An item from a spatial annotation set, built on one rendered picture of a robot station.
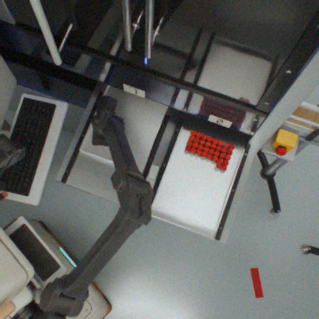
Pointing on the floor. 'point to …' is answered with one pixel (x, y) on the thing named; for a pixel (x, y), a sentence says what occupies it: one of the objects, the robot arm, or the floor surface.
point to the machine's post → (288, 102)
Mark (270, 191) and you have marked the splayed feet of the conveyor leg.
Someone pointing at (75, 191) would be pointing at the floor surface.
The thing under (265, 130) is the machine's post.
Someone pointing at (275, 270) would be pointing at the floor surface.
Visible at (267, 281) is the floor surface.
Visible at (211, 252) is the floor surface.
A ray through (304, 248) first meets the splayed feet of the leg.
